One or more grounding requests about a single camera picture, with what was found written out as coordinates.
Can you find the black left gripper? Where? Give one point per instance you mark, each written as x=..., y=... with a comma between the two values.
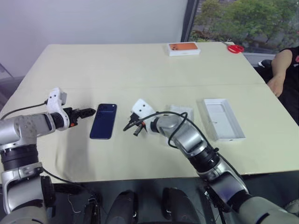
x=73, y=116

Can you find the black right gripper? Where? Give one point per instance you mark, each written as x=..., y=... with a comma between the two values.
x=135, y=119

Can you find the bystander bare forearm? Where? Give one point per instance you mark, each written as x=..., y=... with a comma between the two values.
x=281, y=63

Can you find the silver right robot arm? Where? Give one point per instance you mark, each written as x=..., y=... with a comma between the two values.
x=187, y=135

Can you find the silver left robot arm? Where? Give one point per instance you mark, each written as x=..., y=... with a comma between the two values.
x=25, y=127

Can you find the open white phone box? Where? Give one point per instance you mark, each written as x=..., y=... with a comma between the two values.
x=223, y=120

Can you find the orange printed phone box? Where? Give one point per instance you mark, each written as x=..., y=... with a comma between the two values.
x=184, y=48

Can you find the bystander bare hand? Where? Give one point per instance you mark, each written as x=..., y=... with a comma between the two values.
x=276, y=85

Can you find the dark blue smartphone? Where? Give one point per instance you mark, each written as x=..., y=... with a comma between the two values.
x=104, y=121

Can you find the clear plastic film sheet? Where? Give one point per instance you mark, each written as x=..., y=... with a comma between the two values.
x=180, y=110

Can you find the black white rounded object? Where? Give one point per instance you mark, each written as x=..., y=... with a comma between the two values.
x=264, y=63

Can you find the green tree foliage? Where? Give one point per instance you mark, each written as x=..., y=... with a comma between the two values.
x=245, y=21

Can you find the bystander black shirt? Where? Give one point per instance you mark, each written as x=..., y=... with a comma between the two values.
x=292, y=81

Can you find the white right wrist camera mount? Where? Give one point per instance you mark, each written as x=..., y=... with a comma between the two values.
x=142, y=108

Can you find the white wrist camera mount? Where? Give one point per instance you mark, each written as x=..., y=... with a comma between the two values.
x=142, y=108
x=56, y=100

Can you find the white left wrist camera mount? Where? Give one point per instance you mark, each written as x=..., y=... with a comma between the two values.
x=56, y=100

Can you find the dark window frame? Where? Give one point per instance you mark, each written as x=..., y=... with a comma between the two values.
x=188, y=21

